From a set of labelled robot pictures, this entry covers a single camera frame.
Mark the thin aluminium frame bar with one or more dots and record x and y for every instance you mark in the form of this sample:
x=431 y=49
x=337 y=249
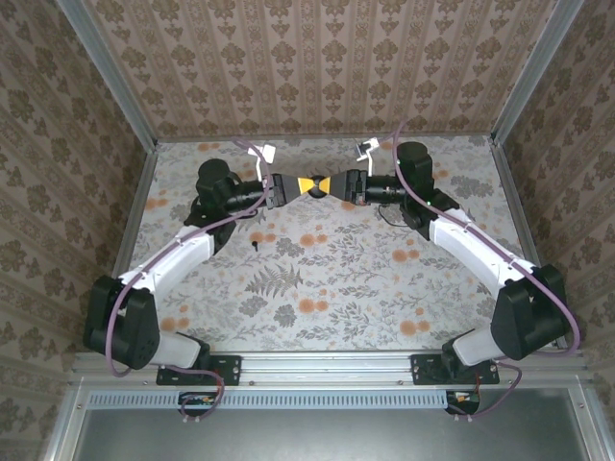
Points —
x=327 y=136

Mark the metal sheet panel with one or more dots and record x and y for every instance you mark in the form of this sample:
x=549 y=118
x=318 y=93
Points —
x=336 y=437

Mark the aluminium table side rail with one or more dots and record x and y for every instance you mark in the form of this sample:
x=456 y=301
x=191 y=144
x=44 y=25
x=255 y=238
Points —
x=136 y=206
x=519 y=206

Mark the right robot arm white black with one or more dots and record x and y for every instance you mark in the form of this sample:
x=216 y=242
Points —
x=471 y=245

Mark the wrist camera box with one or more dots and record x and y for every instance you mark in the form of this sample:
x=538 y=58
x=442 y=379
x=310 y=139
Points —
x=371 y=144
x=269 y=153

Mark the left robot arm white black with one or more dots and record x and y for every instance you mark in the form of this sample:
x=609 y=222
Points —
x=163 y=259

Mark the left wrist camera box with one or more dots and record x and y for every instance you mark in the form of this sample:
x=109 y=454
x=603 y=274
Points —
x=269 y=153

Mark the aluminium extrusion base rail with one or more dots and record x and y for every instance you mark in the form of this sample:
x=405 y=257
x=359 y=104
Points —
x=327 y=370

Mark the small black electronics box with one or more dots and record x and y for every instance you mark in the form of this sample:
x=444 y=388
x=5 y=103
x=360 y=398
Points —
x=197 y=406
x=463 y=403

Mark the aluminium frame post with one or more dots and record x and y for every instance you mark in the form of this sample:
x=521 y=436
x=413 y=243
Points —
x=110 y=72
x=533 y=72

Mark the black earbud charging case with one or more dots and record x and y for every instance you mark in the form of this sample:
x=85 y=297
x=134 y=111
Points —
x=315 y=193

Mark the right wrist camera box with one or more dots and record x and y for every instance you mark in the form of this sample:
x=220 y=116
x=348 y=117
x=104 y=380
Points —
x=371 y=144

